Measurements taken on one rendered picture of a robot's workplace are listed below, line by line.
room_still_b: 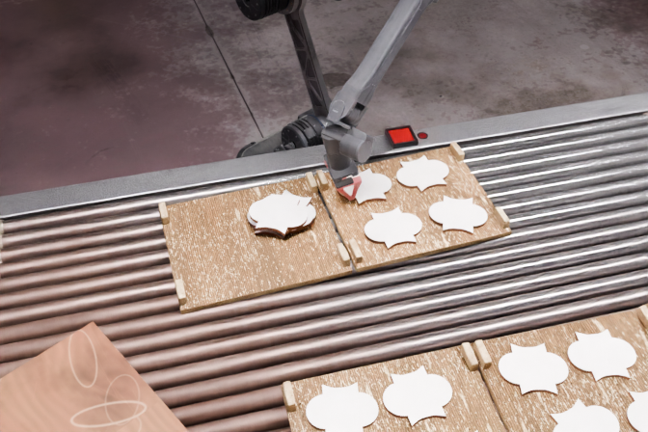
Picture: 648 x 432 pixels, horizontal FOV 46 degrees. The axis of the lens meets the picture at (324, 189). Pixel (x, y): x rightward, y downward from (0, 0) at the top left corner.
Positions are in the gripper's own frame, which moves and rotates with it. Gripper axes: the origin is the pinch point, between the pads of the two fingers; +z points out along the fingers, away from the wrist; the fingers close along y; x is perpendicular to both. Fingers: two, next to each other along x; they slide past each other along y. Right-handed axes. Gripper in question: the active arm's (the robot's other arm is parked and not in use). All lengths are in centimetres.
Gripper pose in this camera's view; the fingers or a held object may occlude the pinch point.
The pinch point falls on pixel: (346, 188)
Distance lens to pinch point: 200.0
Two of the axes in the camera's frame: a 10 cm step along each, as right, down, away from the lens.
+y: -2.8, -6.3, 7.3
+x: -9.4, 3.4, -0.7
